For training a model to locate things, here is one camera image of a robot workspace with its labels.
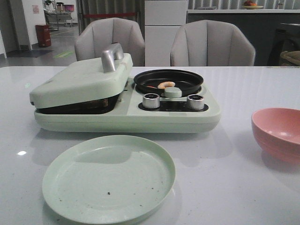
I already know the shrimp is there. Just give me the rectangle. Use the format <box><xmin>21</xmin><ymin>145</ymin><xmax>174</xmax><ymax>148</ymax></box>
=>
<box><xmin>157</xmin><ymin>81</ymin><xmax>175</xmax><ymax>90</ymax></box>

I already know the green breakfast maker lid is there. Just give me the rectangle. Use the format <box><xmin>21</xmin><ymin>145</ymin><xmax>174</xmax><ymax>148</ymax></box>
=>
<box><xmin>30</xmin><ymin>53</ymin><xmax>133</xmax><ymax>109</ymax></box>

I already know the pink bowl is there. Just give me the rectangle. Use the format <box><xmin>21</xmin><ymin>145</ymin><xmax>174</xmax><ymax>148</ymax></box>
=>
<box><xmin>251</xmin><ymin>108</ymin><xmax>300</xmax><ymax>165</ymax></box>

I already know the toast slice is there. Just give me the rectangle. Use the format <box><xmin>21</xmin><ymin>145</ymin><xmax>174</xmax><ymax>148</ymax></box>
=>
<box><xmin>78</xmin><ymin>98</ymin><xmax>108</xmax><ymax>108</ymax></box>

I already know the green breakfast maker base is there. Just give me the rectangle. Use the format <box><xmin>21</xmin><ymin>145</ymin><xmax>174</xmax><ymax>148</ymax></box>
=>
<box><xmin>34</xmin><ymin>78</ymin><xmax>221</xmax><ymax>133</ymax></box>

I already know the left silver knob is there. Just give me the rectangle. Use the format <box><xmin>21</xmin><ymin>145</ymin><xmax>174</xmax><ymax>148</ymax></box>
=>
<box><xmin>142</xmin><ymin>93</ymin><xmax>160</xmax><ymax>109</ymax></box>

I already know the silver knob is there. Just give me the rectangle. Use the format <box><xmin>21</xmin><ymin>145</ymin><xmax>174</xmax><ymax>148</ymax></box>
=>
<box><xmin>186</xmin><ymin>94</ymin><xmax>205</xmax><ymax>110</ymax></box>
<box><xmin>142</xmin><ymin>93</ymin><xmax>160</xmax><ymax>109</ymax></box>

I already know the right silver knob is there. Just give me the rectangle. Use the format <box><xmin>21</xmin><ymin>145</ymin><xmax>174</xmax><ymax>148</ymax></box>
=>
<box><xmin>186</xmin><ymin>94</ymin><xmax>205</xmax><ymax>110</ymax></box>

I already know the black round frying pan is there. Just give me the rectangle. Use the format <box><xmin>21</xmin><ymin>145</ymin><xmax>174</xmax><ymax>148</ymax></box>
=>
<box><xmin>134</xmin><ymin>69</ymin><xmax>203</xmax><ymax>97</ymax></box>

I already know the light green plate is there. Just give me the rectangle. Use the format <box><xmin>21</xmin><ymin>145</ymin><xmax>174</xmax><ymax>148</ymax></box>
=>
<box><xmin>42</xmin><ymin>135</ymin><xmax>176</xmax><ymax>225</ymax></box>

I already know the right beige armchair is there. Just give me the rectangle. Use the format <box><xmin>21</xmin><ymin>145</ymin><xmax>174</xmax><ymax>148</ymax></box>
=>
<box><xmin>170</xmin><ymin>20</ymin><xmax>255</xmax><ymax>67</ymax></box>

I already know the beige armchair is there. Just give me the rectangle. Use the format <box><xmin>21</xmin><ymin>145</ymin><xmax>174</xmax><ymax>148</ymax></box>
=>
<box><xmin>170</xmin><ymin>20</ymin><xmax>255</xmax><ymax>67</ymax></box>
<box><xmin>75</xmin><ymin>18</ymin><xmax>145</xmax><ymax>67</ymax></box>

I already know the left beige armchair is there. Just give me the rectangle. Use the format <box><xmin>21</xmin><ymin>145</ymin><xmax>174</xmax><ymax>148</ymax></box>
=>
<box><xmin>75</xmin><ymin>18</ymin><xmax>145</xmax><ymax>67</ymax></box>

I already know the white refrigerator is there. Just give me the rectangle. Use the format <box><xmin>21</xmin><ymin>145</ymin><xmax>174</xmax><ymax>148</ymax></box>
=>
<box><xmin>144</xmin><ymin>0</ymin><xmax>188</xmax><ymax>67</ymax></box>

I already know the red trash bin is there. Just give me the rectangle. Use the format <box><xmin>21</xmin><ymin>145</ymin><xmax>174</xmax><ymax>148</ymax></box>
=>
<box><xmin>35</xmin><ymin>24</ymin><xmax>51</xmax><ymax>47</ymax></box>

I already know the dark kitchen counter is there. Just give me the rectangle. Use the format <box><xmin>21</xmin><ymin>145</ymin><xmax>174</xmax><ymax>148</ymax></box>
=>
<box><xmin>187</xmin><ymin>9</ymin><xmax>300</xmax><ymax>66</ymax></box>

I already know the fruit bowl on counter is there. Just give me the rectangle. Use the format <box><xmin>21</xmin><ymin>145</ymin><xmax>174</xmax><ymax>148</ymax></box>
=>
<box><xmin>242</xmin><ymin>0</ymin><xmax>263</xmax><ymax>9</ymax></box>

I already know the beige cushion at right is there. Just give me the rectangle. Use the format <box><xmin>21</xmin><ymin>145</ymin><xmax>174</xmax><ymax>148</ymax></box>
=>
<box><xmin>279</xmin><ymin>51</ymin><xmax>300</xmax><ymax>67</ymax></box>

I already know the green pan handle knob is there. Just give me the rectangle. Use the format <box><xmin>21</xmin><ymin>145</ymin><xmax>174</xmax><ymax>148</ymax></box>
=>
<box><xmin>164</xmin><ymin>87</ymin><xmax>182</xmax><ymax>98</ymax></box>

